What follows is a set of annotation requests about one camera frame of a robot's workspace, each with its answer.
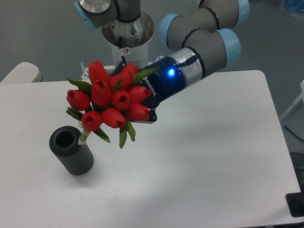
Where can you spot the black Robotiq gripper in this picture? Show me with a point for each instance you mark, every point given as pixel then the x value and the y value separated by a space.
pixel 164 83

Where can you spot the red tulip bouquet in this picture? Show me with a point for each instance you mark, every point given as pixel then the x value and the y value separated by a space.
pixel 115 102

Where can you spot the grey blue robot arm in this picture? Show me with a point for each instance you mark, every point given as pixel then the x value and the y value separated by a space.
pixel 185 49

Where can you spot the dark grey ribbed vase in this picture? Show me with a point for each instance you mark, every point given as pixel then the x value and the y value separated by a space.
pixel 76 158

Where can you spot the white chair backrest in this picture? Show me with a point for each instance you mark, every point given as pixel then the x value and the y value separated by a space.
pixel 24 72

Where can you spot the white furniture leg right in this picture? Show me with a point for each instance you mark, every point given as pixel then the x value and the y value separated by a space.
pixel 294 107

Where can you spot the blue item in clear bag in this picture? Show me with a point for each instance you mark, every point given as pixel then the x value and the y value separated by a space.
pixel 294 8

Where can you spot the black device at table corner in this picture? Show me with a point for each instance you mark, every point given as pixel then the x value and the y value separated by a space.
pixel 295 203

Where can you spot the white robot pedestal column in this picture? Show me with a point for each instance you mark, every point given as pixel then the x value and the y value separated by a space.
pixel 130 40

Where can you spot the white pedestal base frame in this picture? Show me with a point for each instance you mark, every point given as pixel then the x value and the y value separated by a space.
pixel 96 70

